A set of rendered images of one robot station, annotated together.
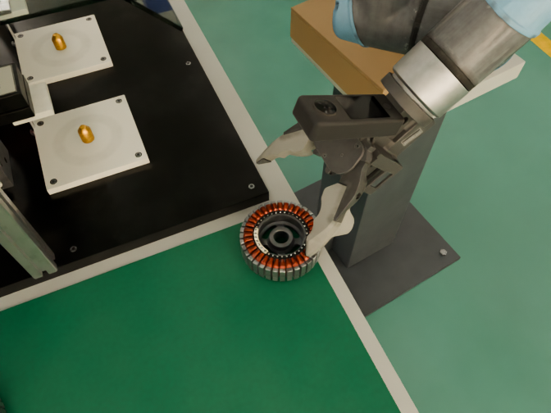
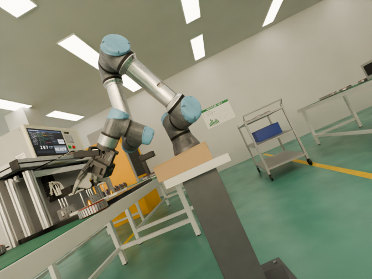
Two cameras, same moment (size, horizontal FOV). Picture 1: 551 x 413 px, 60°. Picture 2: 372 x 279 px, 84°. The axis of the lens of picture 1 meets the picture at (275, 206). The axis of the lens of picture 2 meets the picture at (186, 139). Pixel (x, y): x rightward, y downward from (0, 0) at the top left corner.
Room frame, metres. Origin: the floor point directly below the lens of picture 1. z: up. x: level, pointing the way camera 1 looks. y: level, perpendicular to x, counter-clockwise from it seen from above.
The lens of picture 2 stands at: (-0.17, -0.82, 0.81)
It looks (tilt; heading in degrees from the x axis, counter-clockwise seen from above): 4 degrees up; 31
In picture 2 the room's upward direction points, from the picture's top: 24 degrees counter-clockwise
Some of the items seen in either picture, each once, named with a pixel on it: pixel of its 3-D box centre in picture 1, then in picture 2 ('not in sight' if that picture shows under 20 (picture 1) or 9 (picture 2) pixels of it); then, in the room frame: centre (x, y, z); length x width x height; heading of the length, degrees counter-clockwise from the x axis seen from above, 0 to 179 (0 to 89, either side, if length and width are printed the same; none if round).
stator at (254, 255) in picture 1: (280, 239); (93, 208); (0.33, -0.01, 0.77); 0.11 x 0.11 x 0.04
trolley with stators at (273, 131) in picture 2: not in sight; (268, 140); (3.36, -0.14, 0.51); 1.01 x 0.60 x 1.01; 24
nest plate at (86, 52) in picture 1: (61, 49); (112, 195); (0.72, 0.39, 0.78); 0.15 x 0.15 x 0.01; 24
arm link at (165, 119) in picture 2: not in sight; (175, 123); (0.77, -0.25, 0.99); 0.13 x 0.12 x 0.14; 65
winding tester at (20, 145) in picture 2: not in sight; (35, 154); (0.49, 0.64, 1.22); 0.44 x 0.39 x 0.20; 24
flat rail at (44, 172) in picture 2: not in sight; (73, 168); (0.57, 0.43, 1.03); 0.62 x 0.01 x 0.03; 24
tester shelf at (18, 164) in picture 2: not in sight; (40, 172); (0.48, 0.63, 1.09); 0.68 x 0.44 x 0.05; 24
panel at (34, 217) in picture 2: not in sight; (58, 194); (0.51, 0.57, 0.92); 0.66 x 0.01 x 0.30; 24
